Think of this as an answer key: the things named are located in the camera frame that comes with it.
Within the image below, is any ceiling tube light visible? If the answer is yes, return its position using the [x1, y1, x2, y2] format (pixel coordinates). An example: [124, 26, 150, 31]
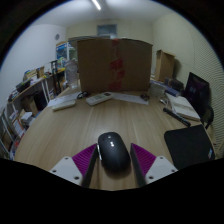
[91, 0, 102, 11]

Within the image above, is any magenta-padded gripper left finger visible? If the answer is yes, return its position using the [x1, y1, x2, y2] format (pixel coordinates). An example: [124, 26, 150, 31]
[49, 143, 100, 189]

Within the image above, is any blue book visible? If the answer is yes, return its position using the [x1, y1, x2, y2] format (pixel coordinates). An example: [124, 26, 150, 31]
[162, 84, 182, 98]

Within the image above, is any small dark object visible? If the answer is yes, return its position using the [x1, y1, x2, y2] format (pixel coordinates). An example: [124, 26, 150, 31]
[139, 92, 151, 102]

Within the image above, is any open white book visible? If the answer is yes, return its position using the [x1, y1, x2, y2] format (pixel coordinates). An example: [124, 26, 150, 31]
[165, 92, 201, 122]

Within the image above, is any blue and white cabinet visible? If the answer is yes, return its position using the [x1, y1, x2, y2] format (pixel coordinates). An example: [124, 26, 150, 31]
[55, 41, 69, 69]

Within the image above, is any grey door with window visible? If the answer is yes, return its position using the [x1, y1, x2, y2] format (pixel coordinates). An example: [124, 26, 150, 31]
[96, 23, 118, 38]

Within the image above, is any tall narrow cardboard box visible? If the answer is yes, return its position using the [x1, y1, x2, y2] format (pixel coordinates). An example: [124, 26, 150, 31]
[153, 49, 176, 83]

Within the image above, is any black marker pen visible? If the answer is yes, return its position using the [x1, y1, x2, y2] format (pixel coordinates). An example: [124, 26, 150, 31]
[162, 107, 192, 128]

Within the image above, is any black office chair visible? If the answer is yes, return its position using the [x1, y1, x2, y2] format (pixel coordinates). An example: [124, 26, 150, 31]
[183, 71, 215, 130]

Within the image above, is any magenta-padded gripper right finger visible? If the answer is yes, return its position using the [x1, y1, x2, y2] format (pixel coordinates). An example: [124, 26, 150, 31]
[129, 142, 179, 188]

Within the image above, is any black computer mouse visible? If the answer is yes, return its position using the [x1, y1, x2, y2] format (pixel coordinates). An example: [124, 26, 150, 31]
[97, 131, 132, 174]

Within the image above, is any clear plastic water bottle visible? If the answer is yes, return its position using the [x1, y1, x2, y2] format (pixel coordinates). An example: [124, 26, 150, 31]
[64, 59, 80, 90]

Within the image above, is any cluttered shelf unit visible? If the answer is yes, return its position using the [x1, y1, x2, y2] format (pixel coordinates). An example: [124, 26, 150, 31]
[0, 66, 54, 161]

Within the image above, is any black mouse pad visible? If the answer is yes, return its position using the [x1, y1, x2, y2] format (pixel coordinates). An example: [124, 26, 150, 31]
[163, 124, 216, 171]

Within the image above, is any large brown cardboard box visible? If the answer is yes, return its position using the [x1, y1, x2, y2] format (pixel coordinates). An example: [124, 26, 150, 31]
[76, 37, 154, 94]

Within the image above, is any clear plastic container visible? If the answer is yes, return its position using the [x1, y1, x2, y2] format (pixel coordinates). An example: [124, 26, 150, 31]
[148, 82, 167, 98]

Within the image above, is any plain white remote control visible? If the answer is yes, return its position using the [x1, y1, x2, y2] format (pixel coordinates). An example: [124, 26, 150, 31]
[51, 99, 77, 112]

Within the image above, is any small black clip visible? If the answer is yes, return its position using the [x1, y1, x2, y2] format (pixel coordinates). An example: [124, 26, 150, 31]
[76, 90, 90, 100]

